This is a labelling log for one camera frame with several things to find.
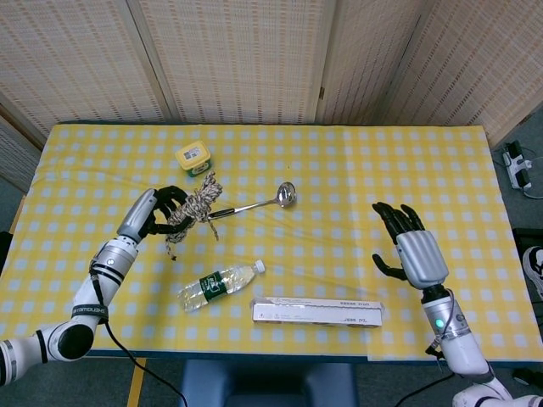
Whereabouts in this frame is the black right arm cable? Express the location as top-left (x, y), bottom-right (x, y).
top-left (392, 292), bottom-right (462, 407)

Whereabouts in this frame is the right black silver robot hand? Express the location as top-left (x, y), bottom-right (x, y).
top-left (372, 202), bottom-right (450, 291)

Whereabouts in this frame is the braided brown white rope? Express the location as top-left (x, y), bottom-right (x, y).
top-left (164, 171), bottom-right (224, 260)

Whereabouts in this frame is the clear green-label water bottle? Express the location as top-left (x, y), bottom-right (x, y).
top-left (176, 259), bottom-right (267, 314)

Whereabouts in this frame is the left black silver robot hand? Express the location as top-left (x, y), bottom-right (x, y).
top-left (116, 185), bottom-right (190, 245)

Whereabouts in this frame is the white baking paper box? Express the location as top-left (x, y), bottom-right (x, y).
top-left (249, 296), bottom-right (385, 328)

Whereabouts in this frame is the yellow-lid green container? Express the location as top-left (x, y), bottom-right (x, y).
top-left (174, 142), bottom-right (215, 178)

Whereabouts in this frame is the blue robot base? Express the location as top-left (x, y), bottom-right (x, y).
top-left (180, 359), bottom-right (360, 407)

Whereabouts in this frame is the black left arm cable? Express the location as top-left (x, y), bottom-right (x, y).
top-left (89, 270), bottom-right (188, 407)

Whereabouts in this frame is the yellow white checkered tablecloth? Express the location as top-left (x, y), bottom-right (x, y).
top-left (0, 123), bottom-right (543, 362)

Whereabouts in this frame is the steel ladle black handle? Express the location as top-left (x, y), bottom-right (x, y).
top-left (207, 181), bottom-right (298, 221)

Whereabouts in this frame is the white power strip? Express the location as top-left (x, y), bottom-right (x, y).
top-left (502, 142), bottom-right (536, 191)

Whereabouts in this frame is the beige woven folding screen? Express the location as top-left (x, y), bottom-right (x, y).
top-left (0, 0), bottom-right (543, 192)

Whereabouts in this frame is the white black sneaker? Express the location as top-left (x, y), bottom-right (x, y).
top-left (522, 245), bottom-right (543, 300)

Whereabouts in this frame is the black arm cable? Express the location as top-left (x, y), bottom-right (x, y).
top-left (392, 292), bottom-right (462, 407)
top-left (89, 270), bottom-right (188, 407)

